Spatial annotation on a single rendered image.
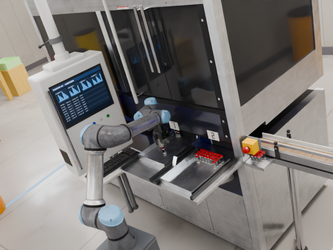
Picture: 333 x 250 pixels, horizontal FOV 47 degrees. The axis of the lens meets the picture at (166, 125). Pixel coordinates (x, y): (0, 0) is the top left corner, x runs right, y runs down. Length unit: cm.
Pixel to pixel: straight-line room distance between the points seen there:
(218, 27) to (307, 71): 98
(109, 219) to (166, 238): 133
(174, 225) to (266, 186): 105
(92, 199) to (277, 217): 133
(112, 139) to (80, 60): 86
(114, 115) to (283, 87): 118
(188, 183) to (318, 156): 71
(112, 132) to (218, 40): 69
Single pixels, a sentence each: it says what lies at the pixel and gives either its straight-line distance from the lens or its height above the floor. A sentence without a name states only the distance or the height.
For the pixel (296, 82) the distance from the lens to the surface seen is 260.
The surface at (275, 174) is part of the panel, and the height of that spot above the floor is 60.
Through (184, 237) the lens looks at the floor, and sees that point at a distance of 316.
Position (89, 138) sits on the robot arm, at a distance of 195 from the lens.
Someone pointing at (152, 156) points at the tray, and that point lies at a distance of 253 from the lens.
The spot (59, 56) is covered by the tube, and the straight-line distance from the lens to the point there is 259.
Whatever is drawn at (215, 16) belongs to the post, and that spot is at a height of 174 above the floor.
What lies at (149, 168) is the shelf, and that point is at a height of 88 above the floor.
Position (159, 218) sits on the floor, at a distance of 340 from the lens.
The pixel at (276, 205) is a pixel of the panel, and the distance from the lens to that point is 271.
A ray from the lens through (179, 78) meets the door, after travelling 227.
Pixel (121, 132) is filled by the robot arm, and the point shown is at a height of 134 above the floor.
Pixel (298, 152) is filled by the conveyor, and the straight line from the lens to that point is 219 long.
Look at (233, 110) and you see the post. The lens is 208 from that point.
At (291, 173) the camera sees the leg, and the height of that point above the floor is 77.
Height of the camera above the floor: 216
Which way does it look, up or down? 27 degrees down
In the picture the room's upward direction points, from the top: 16 degrees counter-clockwise
